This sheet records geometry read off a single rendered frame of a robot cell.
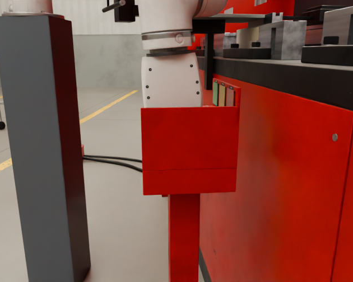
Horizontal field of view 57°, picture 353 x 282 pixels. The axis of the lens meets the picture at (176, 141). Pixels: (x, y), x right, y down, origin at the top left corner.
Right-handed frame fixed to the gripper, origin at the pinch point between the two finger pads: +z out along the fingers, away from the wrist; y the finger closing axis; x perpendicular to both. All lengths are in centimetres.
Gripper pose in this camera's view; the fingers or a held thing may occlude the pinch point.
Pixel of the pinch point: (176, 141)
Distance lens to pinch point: 58.5
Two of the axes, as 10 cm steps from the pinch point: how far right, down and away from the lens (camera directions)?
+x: 0.9, 2.7, -9.6
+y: -9.9, 1.1, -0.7
